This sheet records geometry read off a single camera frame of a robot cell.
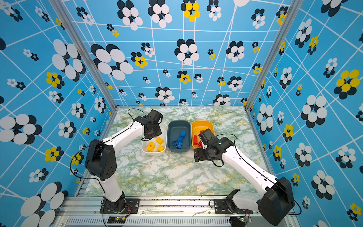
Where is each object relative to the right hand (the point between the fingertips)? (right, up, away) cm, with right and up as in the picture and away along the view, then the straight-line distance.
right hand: (202, 156), depth 80 cm
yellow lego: (-28, +6, +17) cm, 33 cm away
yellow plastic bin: (0, +16, +30) cm, 34 cm away
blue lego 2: (-14, +7, +19) cm, 25 cm away
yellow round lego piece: (-33, +2, +14) cm, 36 cm away
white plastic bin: (-30, +3, +17) cm, 35 cm away
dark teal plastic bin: (-18, +14, +26) cm, 35 cm away
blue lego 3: (-14, +4, +16) cm, 22 cm away
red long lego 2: (+2, +12, +23) cm, 26 cm away
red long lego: (-3, +6, +17) cm, 18 cm away
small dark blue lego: (-18, +4, +17) cm, 25 cm away
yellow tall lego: (-27, +1, +14) cm, 30 cm away
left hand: (-28, +12, +12) cm, 33 cm away
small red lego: (+1, +4, +16) cm, 17 cm away
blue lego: (-12, +11, +19) cm, 25 cm away
